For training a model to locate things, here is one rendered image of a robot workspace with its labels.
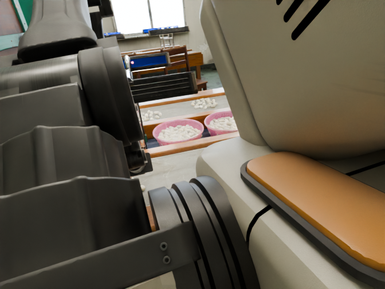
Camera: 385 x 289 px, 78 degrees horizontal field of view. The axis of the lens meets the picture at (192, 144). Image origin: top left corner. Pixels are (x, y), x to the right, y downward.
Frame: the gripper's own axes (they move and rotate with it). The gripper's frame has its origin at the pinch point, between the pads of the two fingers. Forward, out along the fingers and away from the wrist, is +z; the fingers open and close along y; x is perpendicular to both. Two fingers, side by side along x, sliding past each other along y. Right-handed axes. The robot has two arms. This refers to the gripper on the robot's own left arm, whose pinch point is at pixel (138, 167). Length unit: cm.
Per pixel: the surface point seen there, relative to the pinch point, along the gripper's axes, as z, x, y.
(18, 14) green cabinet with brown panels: 43, -106, 52
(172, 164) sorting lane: 10.8, 0.6, -13.5
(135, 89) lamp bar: -13.2, -24.2, -4.7
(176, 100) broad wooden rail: 69, -48, -31
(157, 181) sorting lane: 3.4, 6.5, -5.7
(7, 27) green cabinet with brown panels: 32, -89, 53
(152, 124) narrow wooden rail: 41.1, -26.3, -9.6
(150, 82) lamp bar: -13.4, -25.7, -10.2
